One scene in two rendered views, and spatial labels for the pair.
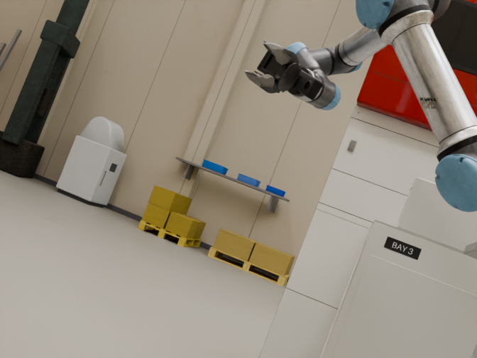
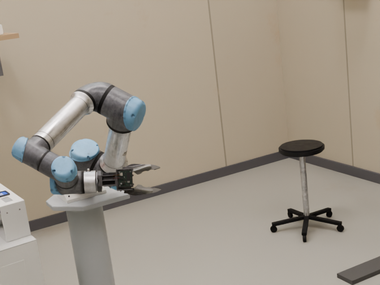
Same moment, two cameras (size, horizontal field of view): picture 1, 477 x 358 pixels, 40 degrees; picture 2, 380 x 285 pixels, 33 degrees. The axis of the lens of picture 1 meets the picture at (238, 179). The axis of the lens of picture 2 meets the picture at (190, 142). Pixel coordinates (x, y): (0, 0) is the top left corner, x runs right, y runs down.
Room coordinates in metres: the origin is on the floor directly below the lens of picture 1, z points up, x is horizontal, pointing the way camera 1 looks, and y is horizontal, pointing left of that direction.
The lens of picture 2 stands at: (2.74, 1.65, 1.66)
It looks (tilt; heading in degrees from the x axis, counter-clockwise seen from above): 14 degrees down; 228
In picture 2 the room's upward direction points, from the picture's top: 7 degrees counter-clockwise
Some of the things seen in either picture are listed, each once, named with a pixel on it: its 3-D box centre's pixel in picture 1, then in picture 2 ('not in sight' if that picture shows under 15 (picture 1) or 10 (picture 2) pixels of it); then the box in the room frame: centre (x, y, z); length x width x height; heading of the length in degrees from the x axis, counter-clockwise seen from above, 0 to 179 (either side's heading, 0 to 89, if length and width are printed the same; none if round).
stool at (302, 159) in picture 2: not in sight; (306, 186); (-0.45, -0.77, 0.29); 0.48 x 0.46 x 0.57; 85
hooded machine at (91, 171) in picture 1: (96, 160); not in sight; (10.15, 2.13, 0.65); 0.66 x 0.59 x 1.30; 75
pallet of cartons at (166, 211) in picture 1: (177, 217); not in sight; (9.49, 0.61, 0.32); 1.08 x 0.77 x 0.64; 165
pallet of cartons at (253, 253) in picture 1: (253, 256); not in sight; (9.29, -0.58, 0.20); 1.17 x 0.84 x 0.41; 75
